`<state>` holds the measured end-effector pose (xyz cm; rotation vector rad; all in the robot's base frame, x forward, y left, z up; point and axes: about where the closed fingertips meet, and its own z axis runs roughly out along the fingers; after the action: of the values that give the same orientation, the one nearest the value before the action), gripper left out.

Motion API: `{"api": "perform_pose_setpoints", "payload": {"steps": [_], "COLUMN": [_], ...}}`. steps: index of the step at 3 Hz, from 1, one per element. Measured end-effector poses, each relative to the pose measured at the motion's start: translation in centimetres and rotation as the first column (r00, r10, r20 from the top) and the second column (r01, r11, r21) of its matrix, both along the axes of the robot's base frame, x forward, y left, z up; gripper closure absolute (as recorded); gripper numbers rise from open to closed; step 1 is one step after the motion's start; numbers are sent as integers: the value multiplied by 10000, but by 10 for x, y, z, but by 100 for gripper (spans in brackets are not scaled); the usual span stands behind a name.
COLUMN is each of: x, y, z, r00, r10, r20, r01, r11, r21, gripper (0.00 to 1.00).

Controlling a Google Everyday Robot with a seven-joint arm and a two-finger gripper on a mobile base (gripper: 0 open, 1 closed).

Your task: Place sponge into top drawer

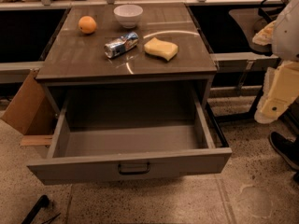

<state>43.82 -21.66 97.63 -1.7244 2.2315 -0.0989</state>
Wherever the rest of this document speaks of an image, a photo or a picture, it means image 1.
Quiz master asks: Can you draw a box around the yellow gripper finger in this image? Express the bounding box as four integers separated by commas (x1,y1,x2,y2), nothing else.
254,61,299,124
252,21,276,46

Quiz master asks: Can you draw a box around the yellow sponge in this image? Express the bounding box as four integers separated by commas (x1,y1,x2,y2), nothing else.
144,37,178,61

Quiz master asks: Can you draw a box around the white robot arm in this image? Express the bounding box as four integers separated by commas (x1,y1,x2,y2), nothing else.
252,0,299,124

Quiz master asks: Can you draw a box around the grey cabinet with wooden top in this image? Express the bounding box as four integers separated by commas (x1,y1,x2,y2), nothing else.
37,4,216,118

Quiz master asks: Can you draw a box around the open grey top drawer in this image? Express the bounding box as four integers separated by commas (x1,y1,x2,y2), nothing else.
27,83,232,185

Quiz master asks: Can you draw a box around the black headset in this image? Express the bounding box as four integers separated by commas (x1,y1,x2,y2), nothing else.
258,0,288,24

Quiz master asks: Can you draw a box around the black shoe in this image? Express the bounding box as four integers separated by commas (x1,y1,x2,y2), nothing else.
269,132,299,170

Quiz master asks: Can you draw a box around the crushed blue soda can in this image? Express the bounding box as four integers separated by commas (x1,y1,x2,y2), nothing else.
104,32,139,59

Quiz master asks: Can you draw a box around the white ceramic bowl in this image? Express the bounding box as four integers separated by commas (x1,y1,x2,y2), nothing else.
113,5,143,28

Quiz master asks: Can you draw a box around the orange fruit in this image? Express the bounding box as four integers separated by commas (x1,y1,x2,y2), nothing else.
78,16,97,35

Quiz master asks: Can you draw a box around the black tool on floor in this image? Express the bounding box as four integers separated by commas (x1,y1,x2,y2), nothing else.
21,195,50,224

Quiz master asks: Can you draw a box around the black drawer handle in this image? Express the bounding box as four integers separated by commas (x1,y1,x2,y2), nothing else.
118,162,150,175

